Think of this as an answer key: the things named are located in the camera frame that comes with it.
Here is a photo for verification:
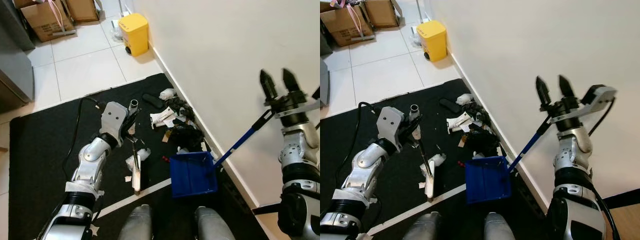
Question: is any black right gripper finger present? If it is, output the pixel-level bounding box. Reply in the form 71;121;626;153
282;68;302;95
259;69;278;101
535;76;552;106
558;75;578;100

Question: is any black-shaft broom with white head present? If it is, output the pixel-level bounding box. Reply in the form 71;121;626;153
127;99;143;195
409;104;437;200

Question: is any blue long-handled dustpan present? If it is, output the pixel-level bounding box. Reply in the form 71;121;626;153
169;109;276;199
465;115;555;205

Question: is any black floor mat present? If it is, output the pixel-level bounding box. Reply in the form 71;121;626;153
320;77;551;240
9;72;271;240

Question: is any black floor threshold strip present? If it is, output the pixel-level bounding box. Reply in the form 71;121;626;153
250;202;281;216
597;189;640;210

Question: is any grey metal cabinet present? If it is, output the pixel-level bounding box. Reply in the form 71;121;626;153
0;0;36;113
320;32;333;106

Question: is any black oblong object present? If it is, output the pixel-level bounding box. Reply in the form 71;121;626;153
439;98;462;114
141;93;165;110

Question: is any crumpled clear plastic bottle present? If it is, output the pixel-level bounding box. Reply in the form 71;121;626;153
125;148;152;173
420;153;447;177

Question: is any white crumpled paper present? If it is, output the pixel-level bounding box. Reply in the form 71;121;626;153
150;107;181;130
446;112;476;134

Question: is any white tape strip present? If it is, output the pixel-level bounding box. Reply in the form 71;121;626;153
367;182;468;236
92;177;173;221

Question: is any cardboard box with pink ribbon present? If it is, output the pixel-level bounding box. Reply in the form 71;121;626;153
320;4;376;47
20;0;77;43

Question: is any yellow plastic waste bin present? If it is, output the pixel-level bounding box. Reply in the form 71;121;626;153
416;20;448;63
118;13;150;57

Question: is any grey left robot leg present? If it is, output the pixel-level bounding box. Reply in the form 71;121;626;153
117;204;153;240
402;211;443;240

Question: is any grey robot leg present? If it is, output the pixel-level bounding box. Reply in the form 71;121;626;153
482;212;526;240
402;211;443;240
194;206;236;240
117;204;153;240

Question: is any plain brown cardboard box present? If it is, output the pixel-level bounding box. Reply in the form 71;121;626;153
364;0;401;29
65;0;101;23

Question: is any grey right robot leg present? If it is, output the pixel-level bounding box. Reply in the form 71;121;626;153
482;212;526;240
194;206;236;240

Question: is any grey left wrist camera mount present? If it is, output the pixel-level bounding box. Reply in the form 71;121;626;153
100;101;130;137
376;106;406;151

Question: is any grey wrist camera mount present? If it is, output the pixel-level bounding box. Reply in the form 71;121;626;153
100;101;130;137
550;85;618;125
376;106;406;151
274;99;321;120

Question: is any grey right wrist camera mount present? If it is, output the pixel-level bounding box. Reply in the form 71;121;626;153
274;99;321;120
550;85;618;125

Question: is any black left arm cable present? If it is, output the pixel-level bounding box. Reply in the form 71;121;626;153
334;101;386;186
62;96;108;181

